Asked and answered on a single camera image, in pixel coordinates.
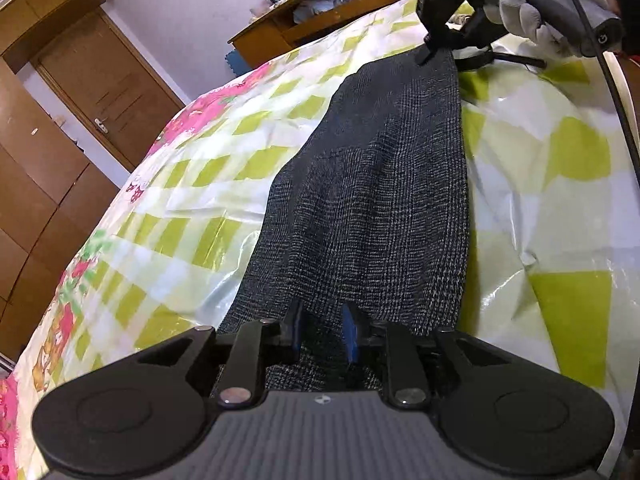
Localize dark grey knit pants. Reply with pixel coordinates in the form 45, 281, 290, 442
220, 50, 470, 391

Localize wooden side desk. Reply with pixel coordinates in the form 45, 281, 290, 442
229, 0, 399, 68

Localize brown wooden door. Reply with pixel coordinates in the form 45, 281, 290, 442
32, 10, 183, 171

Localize black cable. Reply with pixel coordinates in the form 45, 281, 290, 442
544, 0, 640, 181

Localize brown wooden wardrobe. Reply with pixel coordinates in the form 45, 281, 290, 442
1, 0, 115, 361

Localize green checkered floral bedsheet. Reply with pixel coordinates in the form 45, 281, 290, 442
1, 0, 639, 479

